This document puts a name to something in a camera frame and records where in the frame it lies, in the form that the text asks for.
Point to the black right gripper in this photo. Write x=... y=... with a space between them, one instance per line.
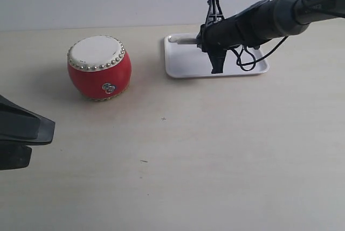
x=219 y=36

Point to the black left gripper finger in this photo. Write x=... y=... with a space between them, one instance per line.
x=15 y=157
x=20 y=126

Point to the white wooden drumstick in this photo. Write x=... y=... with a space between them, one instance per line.
x=183 y=40

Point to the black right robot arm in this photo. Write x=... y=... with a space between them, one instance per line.
x=258 y=24

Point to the small red drum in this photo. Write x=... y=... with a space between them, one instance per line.
x=99 y=67

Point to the white rectangular tray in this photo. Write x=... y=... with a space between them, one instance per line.
x=188 y=61

